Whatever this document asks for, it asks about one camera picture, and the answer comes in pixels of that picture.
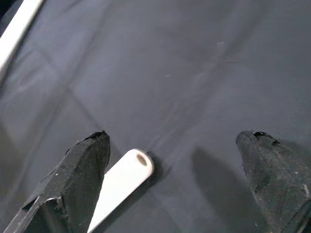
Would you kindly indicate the white plastic table leg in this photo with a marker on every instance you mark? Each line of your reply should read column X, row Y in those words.
column 124, row 179
column 17, row 29

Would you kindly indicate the black tablecloth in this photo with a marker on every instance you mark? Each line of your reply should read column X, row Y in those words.
column 170, row 97

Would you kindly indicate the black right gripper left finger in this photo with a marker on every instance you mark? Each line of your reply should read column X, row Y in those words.
column 65, row 191

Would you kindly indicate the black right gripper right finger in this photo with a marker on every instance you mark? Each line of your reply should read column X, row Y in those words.
column 281, row 184

